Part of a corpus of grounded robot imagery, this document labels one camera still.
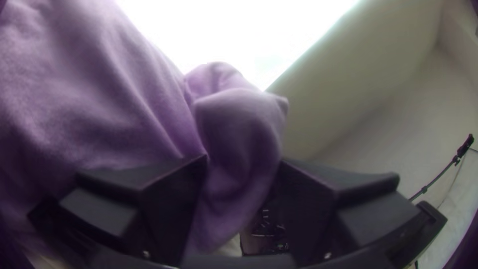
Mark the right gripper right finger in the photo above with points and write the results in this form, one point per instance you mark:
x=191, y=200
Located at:
x=336, y=213

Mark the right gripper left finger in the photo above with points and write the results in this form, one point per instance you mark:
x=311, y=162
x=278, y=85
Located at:
x=149, y=209

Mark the dark t-shirt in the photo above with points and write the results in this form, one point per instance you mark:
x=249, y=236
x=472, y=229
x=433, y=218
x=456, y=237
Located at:
x=93, y=93

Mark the black tripod stand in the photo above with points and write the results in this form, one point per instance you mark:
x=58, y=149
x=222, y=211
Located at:
x=465, y=145

